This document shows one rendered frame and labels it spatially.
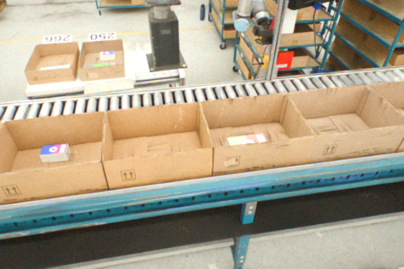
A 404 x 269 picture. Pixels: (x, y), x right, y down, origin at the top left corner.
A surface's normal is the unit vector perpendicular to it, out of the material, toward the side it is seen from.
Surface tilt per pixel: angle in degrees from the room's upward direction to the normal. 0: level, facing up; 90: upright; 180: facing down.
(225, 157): 90
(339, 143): 90
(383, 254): 0
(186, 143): 0
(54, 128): 89
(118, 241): 0
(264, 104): 90
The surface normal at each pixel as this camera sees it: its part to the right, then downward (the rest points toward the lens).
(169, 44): 0.23, 0.61
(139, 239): 0.00, -0.78
